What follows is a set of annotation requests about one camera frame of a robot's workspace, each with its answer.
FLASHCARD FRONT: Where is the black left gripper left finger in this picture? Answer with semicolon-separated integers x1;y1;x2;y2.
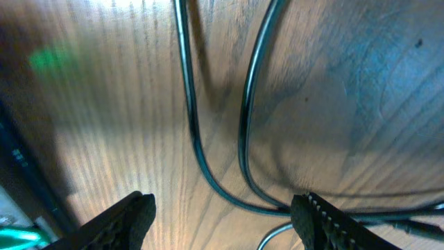
44;191;156;250

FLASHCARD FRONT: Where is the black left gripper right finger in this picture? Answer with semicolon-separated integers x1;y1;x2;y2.
290;192;397;250

